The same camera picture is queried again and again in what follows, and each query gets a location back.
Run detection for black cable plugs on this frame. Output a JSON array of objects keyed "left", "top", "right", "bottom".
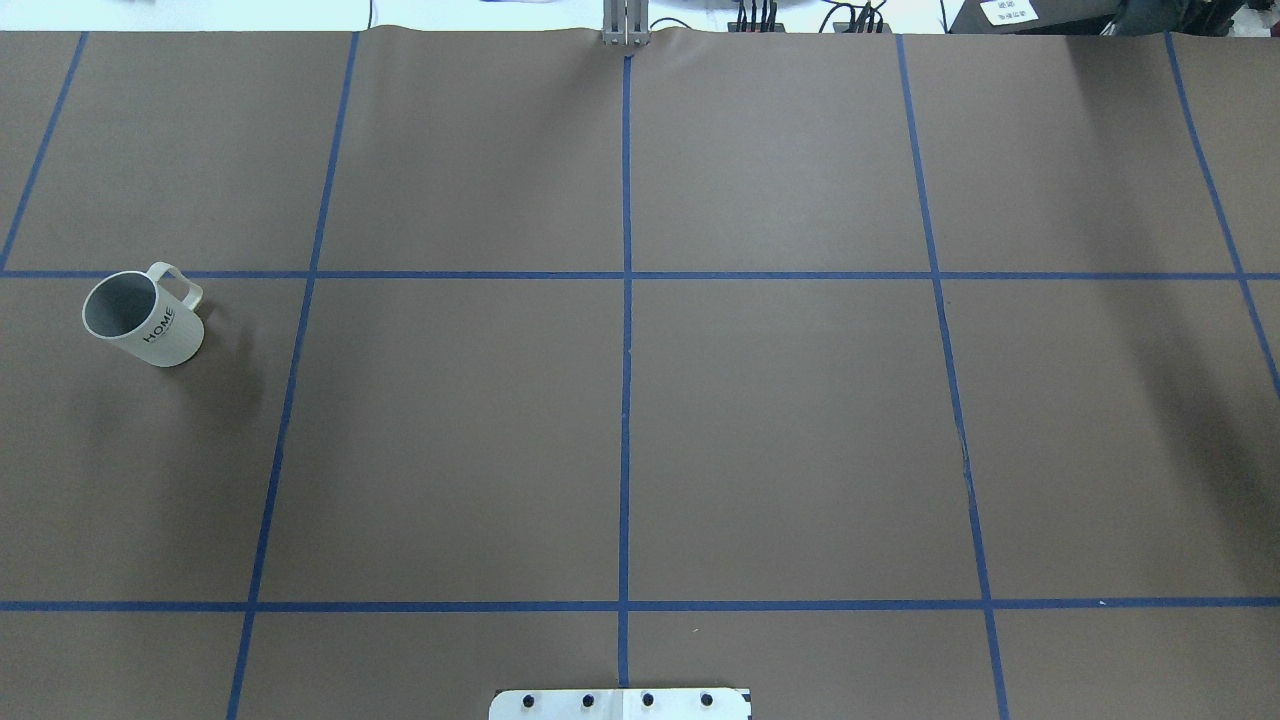
[{"left": 727, "top": 0, "right": 785, "bottom": 35}]

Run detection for white HOME mug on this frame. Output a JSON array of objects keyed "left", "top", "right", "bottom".
[{"left": 81, "top": 263, "right": 206, "bottom": 368}]

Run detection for aluminium frame post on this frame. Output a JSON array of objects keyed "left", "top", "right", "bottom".
[{"left": 602, "top": 0, "right": 652, "bottom": 47}]

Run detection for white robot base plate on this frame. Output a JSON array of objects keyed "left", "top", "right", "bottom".
[{"left": 488, "top": 687, "right": 753, "bottom": 719}]

